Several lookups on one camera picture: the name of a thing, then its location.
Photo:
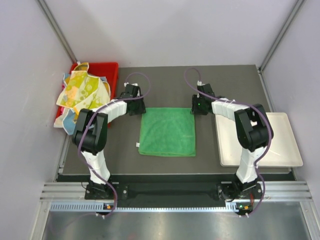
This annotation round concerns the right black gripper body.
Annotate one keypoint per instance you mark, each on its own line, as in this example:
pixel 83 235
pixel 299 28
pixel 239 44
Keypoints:
pixel 198 107

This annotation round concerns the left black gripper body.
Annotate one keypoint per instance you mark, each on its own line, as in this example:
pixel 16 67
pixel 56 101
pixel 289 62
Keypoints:
pixel 139 107

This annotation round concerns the green microfiber towel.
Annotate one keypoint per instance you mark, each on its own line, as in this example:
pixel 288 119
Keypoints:
pixel 167 132

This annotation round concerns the yellow green patterned towel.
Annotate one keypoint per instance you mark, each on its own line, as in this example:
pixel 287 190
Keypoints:
pixel 85 92

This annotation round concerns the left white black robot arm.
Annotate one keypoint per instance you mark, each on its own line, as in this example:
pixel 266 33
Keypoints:
pixel 90 137

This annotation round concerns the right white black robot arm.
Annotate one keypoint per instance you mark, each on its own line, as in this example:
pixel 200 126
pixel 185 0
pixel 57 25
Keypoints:
pixel 253 130

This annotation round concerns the blue patterned towel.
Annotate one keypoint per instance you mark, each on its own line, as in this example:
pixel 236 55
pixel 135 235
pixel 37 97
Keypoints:
pixel 81 91

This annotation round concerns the white square tray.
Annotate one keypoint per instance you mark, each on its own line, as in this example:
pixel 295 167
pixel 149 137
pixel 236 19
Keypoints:
pixel 283 152

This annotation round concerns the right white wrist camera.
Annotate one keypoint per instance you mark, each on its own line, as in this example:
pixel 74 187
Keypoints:
pixel 200 84

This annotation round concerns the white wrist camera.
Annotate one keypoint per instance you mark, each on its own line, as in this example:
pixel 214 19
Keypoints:
pixel 127 83
pixel 200 84

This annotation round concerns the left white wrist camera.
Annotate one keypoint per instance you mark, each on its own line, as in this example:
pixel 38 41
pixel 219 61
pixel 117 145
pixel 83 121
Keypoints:
pixel 127 83

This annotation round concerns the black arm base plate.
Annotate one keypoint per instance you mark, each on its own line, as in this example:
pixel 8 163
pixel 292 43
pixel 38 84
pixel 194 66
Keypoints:
pixel 162 201

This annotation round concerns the aluminium frame rail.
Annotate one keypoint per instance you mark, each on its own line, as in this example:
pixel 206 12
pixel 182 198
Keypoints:
pixel 276 191

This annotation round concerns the left aluminium corner post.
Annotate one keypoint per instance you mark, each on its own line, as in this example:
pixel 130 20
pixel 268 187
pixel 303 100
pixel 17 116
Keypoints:
pixel 56 29

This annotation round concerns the aluminium corner post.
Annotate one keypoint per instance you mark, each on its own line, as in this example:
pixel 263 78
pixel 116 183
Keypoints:
pixel 298 4
pixel 56 29

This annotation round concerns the right aluminium corner post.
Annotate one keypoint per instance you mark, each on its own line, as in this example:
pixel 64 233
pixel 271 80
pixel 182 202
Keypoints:
pixel 298 4

